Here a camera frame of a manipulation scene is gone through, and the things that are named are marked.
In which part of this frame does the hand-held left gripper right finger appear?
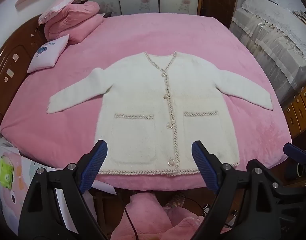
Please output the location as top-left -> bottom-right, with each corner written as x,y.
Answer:
191,140 -> 283,240

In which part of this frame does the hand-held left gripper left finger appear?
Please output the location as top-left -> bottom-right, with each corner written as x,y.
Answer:
18,140 -> 108,240

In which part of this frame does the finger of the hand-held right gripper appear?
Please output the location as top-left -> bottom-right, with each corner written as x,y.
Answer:
283,142 -> 306,166
271,181 -> 306,205

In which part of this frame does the white fuzzy cardigan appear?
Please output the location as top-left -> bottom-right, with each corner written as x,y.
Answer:
45,51 -> 273,178

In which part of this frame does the wooden drawer cabinet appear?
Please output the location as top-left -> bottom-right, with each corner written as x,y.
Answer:
283,81 -> 306,138

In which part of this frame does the pink fleece cloth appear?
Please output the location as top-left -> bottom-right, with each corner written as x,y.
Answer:
110,192 -> 231,240

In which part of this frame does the green tissue packet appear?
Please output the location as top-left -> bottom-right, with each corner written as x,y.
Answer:
0,155 -> 15,188

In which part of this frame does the small white printed cushion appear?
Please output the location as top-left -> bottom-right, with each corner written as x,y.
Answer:
27,34 -> 70,74

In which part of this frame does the lace-covered furniture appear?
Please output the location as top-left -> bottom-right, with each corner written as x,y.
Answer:
229,0 -> 306,98

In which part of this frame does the stack of books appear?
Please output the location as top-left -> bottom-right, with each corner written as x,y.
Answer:
293,9 -> 306,28

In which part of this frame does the wooden headboard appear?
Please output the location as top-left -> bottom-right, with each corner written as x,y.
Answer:
0,14 -> 47,130

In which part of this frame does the pink bed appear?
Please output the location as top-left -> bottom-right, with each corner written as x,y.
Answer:
0,12 -> 293,193

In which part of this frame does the pink folded quilt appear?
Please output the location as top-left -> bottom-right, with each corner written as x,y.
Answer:
44,1 -> 105,44

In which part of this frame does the brown wooden door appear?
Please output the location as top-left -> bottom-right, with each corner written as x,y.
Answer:
198,0 -> 241,28

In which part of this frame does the pink lace-trimmed pillow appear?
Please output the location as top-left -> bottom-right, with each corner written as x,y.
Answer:
39,0 -> 90,25

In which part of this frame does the black cable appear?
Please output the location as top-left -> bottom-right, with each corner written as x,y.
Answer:
124,204 -> 141,240

